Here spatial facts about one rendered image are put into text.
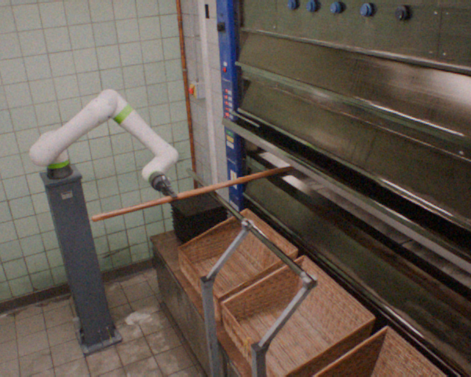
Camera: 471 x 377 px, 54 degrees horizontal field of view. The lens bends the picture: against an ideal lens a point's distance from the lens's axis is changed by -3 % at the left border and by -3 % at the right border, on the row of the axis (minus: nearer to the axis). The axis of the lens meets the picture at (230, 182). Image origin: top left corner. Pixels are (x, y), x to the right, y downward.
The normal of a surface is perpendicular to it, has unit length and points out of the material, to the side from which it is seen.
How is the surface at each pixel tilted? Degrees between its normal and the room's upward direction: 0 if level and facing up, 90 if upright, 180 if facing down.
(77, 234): 90
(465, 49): 90
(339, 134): 70
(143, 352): 0
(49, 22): 90
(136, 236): 90
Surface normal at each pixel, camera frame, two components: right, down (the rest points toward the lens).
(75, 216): 0.50, 0.33
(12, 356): -0.06, -0.91
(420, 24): -0.90, 0.23
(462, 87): -0.86, -0.10
